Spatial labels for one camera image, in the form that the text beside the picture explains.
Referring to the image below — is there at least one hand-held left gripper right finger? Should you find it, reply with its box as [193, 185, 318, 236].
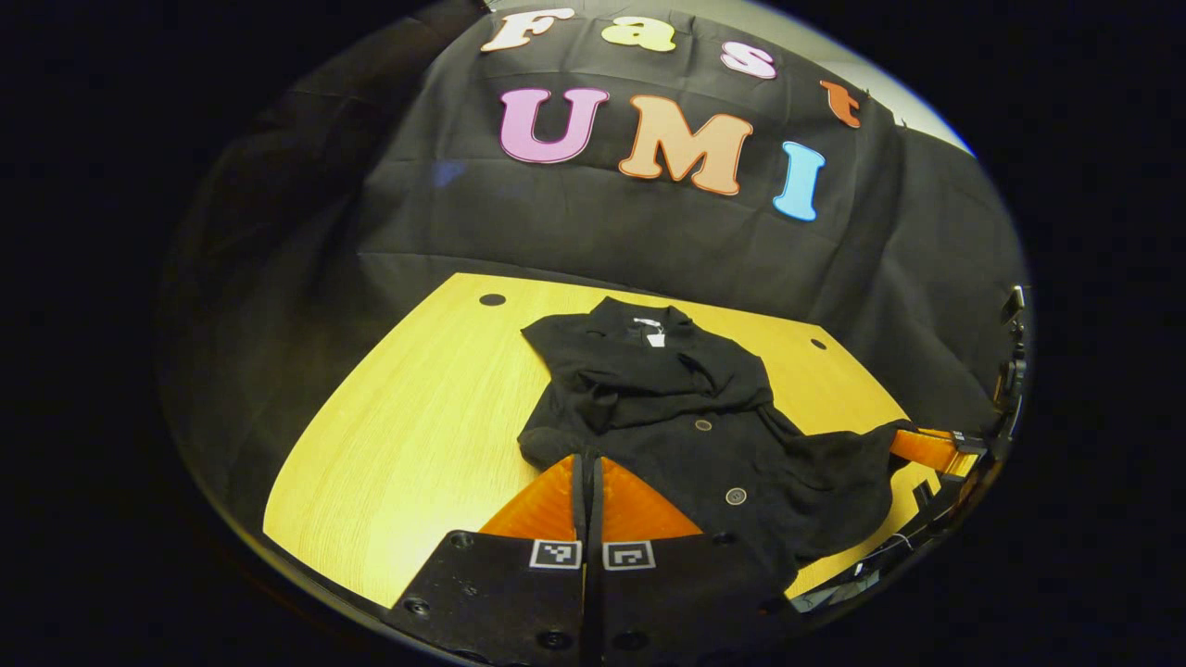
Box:
[587, 454, 807, 667]

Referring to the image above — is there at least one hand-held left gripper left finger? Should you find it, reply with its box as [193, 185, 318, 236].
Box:
[385, 452, 587, 667]

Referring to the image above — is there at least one black buttoned jacket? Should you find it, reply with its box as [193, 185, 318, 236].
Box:
[517, 296, 914, 594]

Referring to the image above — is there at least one black backdrop cloth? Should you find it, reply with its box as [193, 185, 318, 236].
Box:
[158, 0, 1025, 557]

